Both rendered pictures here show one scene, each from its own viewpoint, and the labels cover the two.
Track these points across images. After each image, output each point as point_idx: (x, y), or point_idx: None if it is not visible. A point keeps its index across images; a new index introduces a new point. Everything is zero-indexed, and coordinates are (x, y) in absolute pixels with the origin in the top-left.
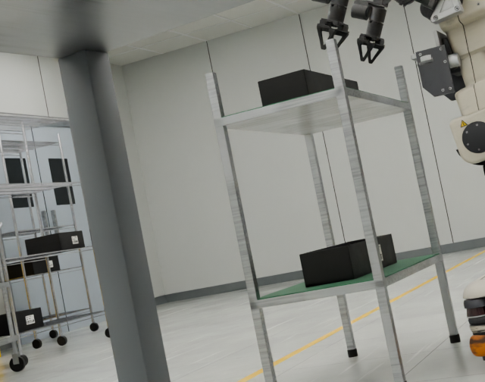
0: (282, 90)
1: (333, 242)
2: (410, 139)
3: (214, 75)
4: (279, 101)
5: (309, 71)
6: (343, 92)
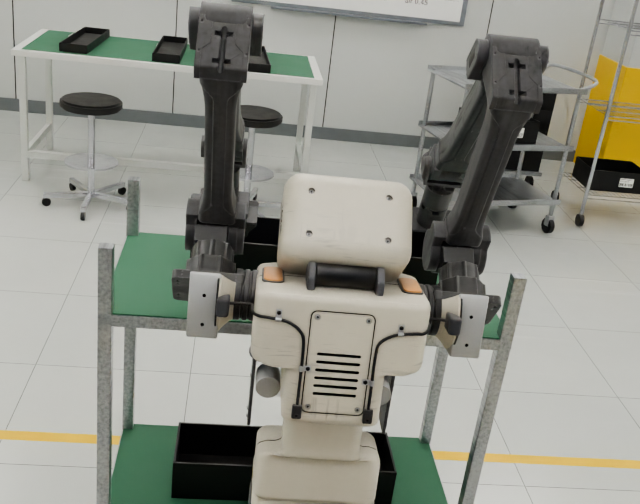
0: None
1: (428, 409)
2: (484, 387)
3: (132, 184)
4: None
5: None
6: (97, 321)
